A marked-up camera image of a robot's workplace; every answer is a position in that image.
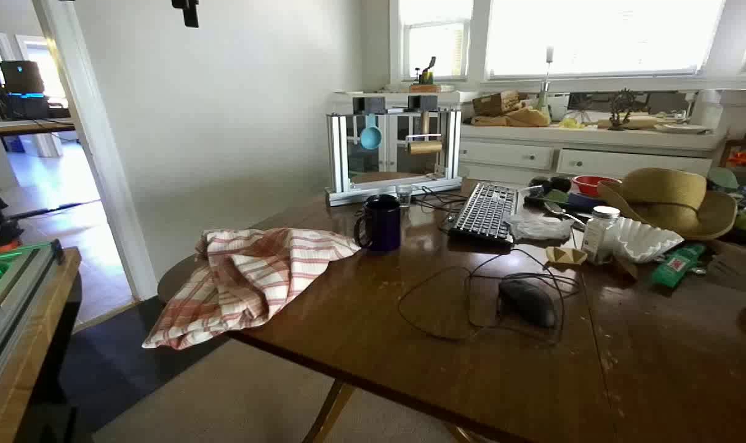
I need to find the small potted plant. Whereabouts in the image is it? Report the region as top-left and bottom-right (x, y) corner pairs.
(407, 53), (442, 94)

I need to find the black device on desk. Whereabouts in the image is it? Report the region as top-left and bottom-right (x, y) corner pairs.
(0, 59), (52, 122)

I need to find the white plastic bottle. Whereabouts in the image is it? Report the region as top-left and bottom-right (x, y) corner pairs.
(580, 204), (622, 266)

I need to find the red round container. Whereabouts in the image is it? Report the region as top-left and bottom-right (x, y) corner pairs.
(574, 172), (624, 198)

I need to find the wooden roll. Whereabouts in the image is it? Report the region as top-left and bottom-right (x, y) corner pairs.
(405, 140), (444, 158)

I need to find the white toy shelf rack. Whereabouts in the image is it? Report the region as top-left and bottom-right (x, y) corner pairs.
(325, 85), (465, 206)

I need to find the black hanging mount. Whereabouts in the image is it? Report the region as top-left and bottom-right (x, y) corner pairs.
(169, 0), (202, 30)

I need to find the brown bread loaf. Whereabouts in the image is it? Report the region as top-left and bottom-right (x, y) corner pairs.
(470, 90), (550, 129)

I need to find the red striped white towel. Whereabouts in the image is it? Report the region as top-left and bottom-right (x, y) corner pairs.
(140, 225), (363, 353)

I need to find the white drawer cabinet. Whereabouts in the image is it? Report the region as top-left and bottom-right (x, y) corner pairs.
(457, 121), (726, 186)

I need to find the black computer mouse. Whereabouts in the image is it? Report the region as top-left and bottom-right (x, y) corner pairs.
(496, 272), (561, 330)

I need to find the dark purple mug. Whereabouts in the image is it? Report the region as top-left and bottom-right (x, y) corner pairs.
(351, 192), (405, 254)

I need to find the black mouse cable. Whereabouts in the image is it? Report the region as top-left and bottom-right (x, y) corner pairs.
(393, 243), (570, 345)

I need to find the white egg carton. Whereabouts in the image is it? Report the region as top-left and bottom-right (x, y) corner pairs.
(602, 213), (686, 266)

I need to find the olive felt hat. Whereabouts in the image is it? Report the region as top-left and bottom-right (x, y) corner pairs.
(597, 166), (741, 243)

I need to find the wooden side table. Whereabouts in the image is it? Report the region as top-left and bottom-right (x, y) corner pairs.
(0, 241), (82, 443)

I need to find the dark floral picture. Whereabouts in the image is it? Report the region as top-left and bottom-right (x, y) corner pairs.
(719, 137), (746, 175)

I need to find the green snack packet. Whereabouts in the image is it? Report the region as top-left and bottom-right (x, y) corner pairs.
(648, 241), (710, 289)

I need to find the grey computer keyboard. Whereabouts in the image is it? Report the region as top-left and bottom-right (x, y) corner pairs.
(444, 180), (529, 250)

